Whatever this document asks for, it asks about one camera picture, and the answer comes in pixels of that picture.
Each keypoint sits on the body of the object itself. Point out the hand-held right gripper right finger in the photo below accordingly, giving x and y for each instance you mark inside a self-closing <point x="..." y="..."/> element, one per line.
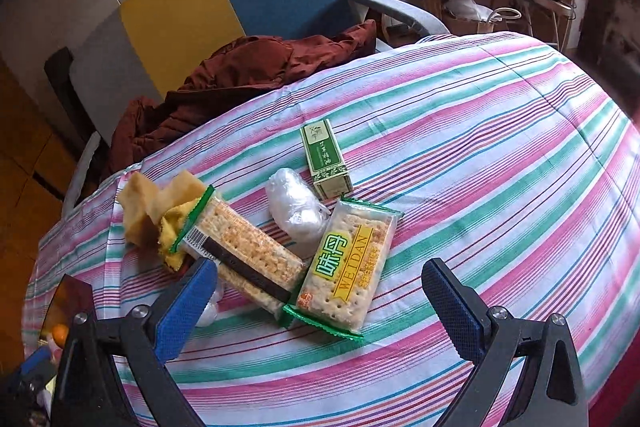
<point x="452" y="307"/>

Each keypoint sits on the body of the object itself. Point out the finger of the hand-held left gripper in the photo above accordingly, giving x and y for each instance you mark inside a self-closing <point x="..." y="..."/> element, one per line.
<point x="31" y="363"/>

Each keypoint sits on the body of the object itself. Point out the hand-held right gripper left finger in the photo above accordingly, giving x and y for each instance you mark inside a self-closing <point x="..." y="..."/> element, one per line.
<point x="185" y="307"/>

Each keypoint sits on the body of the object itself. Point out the orange tangerine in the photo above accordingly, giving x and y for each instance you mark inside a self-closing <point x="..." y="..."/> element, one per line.
<point x="61" y="334"/>

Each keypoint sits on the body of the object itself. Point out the gold metal tin box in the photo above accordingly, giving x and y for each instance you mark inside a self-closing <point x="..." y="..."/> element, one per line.
<point x="75" y="297"/>

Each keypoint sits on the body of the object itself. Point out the barcode cracker packet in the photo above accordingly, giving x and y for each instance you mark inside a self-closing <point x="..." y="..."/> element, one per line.
<point x="250" y="252"/>

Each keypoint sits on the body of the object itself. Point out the yellow label cracker packet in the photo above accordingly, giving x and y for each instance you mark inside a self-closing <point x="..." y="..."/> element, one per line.
<point x="345" y="267"/>

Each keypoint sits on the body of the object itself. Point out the yellow sponge block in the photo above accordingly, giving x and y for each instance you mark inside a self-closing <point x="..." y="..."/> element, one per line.
<point x="180" y="192"/>

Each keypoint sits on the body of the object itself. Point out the clear plastic ball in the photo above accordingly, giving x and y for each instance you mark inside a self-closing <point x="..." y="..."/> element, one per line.
<point x="295" y="207"/>

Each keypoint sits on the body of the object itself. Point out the small white plastic wrap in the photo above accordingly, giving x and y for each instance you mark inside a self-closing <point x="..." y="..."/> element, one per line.
<point x="212" y="304"/>

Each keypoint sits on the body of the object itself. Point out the yellow crumpled cloth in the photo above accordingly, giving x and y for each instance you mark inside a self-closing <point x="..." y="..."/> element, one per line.
<point x="172" y="227"/>

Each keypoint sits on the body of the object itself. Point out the large ragged yellow sponge chunk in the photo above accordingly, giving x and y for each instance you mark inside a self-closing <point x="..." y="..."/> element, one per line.
<point x="137" y="212"/>

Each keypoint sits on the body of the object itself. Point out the striped pink green blanket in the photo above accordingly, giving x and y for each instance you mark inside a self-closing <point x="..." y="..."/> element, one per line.
<point x="475" y="157"/>

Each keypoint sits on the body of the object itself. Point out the green carton box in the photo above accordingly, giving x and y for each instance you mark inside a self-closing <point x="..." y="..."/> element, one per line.
<point x="325" y="157"/>

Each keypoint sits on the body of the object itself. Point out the wooden wardrobe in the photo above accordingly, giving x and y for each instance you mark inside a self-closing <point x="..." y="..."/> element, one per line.
<point x="25" y="157"/>

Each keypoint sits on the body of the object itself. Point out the red-brown padded jacket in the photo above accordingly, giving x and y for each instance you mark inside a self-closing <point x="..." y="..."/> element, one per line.
<point x="240" y="67"/>

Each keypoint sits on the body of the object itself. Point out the brown paper bag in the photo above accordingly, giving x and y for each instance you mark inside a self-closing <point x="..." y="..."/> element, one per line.
<point x="497" y="24"/>

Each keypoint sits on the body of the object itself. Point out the white plastic bag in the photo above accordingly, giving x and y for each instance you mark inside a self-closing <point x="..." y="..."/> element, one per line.
<point x="465" y="7"/>

